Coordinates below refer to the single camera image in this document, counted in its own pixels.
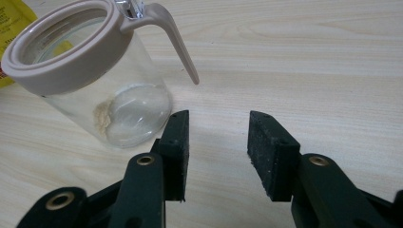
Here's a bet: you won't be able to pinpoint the glass jar with beige lid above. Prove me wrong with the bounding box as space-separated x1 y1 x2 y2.
0 0 201 150

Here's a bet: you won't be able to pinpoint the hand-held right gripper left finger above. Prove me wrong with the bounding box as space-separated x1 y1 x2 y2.
108 109 190 228

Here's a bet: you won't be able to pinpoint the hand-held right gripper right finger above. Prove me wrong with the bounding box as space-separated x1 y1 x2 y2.
246 110 393 228

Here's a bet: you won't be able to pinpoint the beige seasoning granules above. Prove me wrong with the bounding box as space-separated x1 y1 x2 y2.
92 99 113 139

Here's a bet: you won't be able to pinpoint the yellow seasoning pouch green cap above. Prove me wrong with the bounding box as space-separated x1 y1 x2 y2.
0 0 40 89

